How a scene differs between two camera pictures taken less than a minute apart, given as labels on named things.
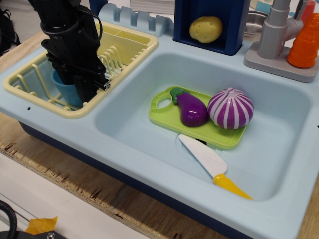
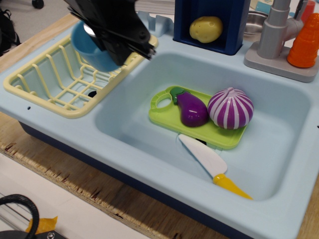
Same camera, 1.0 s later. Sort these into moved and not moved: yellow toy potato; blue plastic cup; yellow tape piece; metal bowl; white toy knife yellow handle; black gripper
Moved: black gripper; blue plastic cup
Not moved: yellow tape piece; metal bowl; yellow toy potato; white toy knife yellow handle
